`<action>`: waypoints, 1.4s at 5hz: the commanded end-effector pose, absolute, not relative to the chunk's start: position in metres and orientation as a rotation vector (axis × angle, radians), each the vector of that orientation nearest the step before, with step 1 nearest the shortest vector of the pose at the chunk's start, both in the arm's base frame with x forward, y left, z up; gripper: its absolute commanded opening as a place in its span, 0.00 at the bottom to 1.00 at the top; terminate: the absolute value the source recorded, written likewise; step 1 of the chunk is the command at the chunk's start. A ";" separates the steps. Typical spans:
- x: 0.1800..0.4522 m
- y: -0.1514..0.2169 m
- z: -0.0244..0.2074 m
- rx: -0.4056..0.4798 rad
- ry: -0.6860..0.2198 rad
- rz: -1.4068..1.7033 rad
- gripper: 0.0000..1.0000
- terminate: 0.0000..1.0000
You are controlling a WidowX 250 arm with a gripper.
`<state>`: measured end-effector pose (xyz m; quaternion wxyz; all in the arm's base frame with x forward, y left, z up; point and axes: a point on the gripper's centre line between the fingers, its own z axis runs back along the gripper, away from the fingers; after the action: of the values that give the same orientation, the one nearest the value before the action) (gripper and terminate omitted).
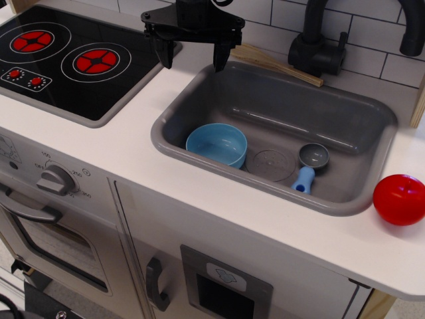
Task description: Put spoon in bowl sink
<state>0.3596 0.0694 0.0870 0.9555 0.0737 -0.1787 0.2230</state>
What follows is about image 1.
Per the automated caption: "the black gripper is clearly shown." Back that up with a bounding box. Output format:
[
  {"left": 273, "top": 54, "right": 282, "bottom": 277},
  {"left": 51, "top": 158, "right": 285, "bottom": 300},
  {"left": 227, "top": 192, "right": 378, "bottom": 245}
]
[{"left": 141, "top": 1, "right": 245, "bottom": 72}]

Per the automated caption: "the grey spoon blue handle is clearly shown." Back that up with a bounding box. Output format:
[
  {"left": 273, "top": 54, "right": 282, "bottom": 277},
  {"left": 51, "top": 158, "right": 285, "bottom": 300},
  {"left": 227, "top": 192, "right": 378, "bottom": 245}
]
[{"left": 291, "top": 143, "right": 330, "bottom": 194}]

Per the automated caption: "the light blue bowl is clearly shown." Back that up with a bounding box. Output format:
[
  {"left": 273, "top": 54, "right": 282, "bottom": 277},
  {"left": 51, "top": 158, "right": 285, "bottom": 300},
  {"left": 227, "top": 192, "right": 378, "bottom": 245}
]
[{"left": 185, "top": 123, "right": 248, "bottom": 169}]

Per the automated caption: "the grey plastic sink basin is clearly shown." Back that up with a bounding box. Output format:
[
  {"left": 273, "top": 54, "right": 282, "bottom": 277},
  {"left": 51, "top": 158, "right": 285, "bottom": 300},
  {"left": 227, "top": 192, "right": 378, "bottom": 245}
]
[{"left": 151, "top": 62, "right": 398, "bottom": 216}]

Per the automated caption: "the wooden spatula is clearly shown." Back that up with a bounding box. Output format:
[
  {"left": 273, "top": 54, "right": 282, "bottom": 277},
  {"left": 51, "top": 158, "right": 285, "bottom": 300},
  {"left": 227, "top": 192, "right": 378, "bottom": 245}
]
[{"left": 230, "top": 44, "right": 324, "bottom": 87}]

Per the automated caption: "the black toy stovetop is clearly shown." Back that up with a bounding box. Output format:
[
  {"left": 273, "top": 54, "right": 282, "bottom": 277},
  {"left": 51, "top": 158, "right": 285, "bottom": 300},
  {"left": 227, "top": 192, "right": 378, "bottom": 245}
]
[{"left": 1, "top": 5, "right": 162, "bottom": 128}]

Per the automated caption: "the black faucet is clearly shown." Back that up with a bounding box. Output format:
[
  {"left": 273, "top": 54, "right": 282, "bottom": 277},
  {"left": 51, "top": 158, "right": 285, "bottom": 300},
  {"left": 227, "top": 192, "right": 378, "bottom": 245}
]
[{"left": 288, "top": 1, "right": 424, "bottom": 77}]

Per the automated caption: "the grey oven knob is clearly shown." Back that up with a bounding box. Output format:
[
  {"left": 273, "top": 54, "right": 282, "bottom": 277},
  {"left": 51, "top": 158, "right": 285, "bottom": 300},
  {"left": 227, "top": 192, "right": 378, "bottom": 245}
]
[{"left": 36, "top": 165, "right": 76, "bottom": 196}]

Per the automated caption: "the toy oven door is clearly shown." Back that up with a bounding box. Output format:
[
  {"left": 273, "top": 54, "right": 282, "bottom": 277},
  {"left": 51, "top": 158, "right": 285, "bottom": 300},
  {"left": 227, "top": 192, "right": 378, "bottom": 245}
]
[{"left": 1, "top": 186, "right": 143, "bottom": 318}]

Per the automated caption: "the grey dispenser panel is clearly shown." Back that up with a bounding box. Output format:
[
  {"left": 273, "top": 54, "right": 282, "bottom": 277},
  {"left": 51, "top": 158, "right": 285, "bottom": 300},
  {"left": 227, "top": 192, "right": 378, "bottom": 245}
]
[{"left": 180, "top": 245, "right": 274, "bottom": 319}]

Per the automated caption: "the red toy apple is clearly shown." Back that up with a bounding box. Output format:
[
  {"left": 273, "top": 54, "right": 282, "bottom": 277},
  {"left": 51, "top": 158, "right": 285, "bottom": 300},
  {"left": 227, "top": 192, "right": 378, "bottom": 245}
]
[{"left": 373, "top": 174, "right": 424, "bottom": 226}]

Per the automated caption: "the grey oven door handle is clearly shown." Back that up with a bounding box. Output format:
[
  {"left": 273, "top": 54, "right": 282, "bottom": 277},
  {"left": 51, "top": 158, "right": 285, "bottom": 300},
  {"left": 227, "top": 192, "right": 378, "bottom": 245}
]
[{"left": 1, "top": 184, "right": 62, "bottom": 224}]

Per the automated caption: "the grey cabinet door handle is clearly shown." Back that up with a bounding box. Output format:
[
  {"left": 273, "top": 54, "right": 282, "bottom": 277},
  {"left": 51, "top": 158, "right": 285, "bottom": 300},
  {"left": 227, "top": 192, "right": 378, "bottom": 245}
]
[{"left": 145, "top": 257, "right": 170, "bottom": 312}]

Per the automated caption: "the black cable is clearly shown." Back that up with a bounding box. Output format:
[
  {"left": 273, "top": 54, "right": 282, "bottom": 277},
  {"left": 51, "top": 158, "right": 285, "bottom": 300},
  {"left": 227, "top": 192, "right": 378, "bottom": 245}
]
[{"left": 0, "top": 294, "right": 21, "bottom": 319}]

